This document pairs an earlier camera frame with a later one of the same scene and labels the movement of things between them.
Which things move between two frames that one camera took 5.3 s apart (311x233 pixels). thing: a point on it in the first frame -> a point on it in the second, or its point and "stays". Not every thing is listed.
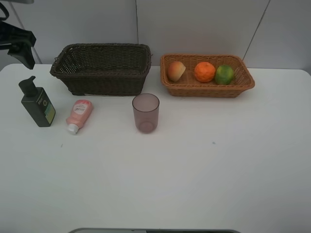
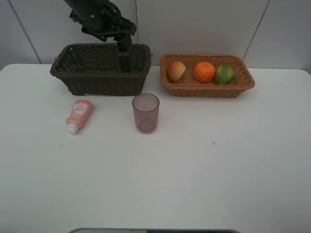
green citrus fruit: (224, 74) stays
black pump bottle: (37, 103) -> (125, 61)
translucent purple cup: (146, 108) stays
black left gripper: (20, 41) -> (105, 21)
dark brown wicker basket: (104, 69) stays
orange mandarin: (204, 72) stays
